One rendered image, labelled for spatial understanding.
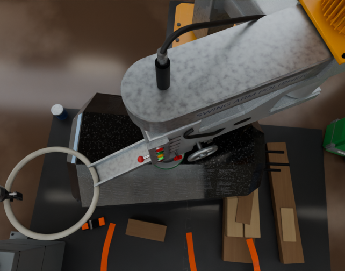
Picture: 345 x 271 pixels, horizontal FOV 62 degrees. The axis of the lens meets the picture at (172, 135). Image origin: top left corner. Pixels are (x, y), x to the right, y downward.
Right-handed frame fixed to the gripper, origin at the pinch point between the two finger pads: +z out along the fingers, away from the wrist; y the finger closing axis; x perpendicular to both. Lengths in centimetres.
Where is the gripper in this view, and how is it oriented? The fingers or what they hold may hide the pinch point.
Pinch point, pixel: (14, 198)
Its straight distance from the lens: 185.4
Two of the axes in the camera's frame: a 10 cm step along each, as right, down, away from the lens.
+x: -1.3, -9.5, 2.9
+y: 9.9, -1.0, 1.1
